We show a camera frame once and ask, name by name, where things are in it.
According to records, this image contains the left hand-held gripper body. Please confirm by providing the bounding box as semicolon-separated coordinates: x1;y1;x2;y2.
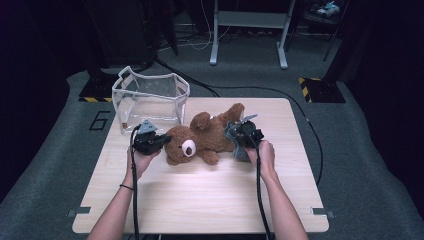
132;119;158;156

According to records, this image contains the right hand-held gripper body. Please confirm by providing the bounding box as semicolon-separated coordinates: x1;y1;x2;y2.
233;113;265;149

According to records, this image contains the grey cloth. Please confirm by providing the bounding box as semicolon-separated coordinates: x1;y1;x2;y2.
223;114;254;163

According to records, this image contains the brown teddy bear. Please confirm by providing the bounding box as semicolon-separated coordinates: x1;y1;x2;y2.
164;102;246;167

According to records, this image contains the person's left hand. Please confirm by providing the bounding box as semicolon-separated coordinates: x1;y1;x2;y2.
125;148;161;184

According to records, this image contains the person's right hand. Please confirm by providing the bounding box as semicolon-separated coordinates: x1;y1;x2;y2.
245;139;278;181

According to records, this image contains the black striped-edge stand base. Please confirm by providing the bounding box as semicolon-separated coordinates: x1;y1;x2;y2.
78;68;123;103
298;77;347;104

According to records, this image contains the black cabinet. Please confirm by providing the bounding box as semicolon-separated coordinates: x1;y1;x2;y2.
83;0;158;69

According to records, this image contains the black metal rack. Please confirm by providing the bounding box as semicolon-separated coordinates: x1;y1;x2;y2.
294;0;349;63

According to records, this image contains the dark curtain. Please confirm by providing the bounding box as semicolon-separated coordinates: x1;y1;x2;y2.
0;0;88;203
333;0;424;201

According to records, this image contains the pale blue white bundle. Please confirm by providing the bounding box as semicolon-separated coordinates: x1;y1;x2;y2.
314;0;341;18

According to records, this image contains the black floor cable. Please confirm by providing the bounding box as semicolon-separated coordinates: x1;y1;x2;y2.
154;58;221;98
154;58;325;186

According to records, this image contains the left hand-held gripper black cable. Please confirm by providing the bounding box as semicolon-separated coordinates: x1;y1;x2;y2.
130;124;141;240

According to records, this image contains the grey metal table bracket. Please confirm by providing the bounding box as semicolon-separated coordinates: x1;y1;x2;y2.
66;206;92;218
311;207;336;219

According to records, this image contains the white thin cable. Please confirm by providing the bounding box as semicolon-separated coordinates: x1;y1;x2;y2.
159;0;231;52

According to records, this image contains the white metal table frame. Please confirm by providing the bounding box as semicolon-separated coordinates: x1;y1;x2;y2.
209;0;297;70

